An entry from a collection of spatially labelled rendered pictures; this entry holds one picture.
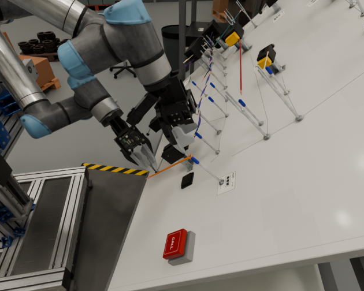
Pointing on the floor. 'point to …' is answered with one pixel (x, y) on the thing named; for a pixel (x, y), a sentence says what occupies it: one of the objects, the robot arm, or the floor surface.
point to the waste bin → (172, 45)
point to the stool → (122, 69)
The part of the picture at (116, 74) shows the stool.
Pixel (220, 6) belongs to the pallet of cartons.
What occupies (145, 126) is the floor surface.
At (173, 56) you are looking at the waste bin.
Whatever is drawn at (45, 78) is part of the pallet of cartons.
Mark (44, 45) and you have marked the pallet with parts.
